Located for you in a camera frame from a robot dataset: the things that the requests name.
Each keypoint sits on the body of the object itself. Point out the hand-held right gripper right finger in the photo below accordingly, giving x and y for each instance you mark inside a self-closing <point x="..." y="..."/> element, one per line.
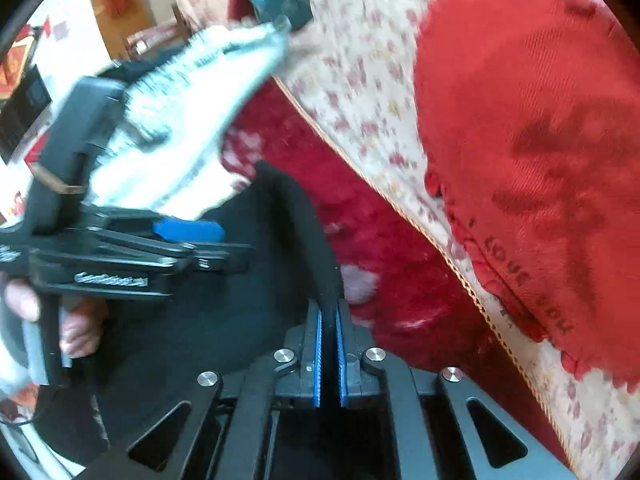
<point x="343" y="360"/>

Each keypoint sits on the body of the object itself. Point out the teal bag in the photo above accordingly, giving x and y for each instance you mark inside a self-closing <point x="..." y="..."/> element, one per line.
<point x="280" y="0"/>

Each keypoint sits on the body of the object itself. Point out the wooden cabinet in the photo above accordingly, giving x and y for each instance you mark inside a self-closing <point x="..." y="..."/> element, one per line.
<point x="130" y="0"/>

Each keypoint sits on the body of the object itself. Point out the person's left hand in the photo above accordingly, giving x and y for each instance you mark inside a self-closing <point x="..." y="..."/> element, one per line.
<point x="80" y="330"/>

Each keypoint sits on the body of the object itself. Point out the red heart pillow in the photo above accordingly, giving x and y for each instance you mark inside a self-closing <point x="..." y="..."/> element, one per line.
<point x="525" y="110"/>

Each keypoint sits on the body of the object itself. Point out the light blue fleece jacket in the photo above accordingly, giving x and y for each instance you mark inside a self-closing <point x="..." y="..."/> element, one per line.
<point x="190" y="100"/>

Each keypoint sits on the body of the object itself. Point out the black appliance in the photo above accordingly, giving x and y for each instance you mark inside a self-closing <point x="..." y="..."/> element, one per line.
<point x="25" y="110"/>

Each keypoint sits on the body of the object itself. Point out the black pants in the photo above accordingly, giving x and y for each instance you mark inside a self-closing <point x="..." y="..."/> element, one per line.
<point x="200" y="320"/>

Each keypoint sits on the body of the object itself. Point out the red and white floral blanket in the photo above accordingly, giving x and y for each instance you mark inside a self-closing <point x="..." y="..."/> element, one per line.
<point x="400" y="285"/>

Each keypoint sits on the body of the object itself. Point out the red wall decoration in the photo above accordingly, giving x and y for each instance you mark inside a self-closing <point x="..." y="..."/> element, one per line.
<point x="20" y="60"/>

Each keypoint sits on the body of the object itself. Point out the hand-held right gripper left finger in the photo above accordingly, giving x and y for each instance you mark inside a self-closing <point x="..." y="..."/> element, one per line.
<point x="315" y="355"/>

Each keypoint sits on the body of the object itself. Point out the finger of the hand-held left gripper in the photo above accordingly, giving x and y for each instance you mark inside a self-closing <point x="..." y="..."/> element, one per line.
<point x="220" y="260"/>
<point x="185" y="231"/>

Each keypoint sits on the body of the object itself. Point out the floral quilt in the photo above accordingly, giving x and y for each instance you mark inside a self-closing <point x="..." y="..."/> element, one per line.
<point x="360" y="60"/>

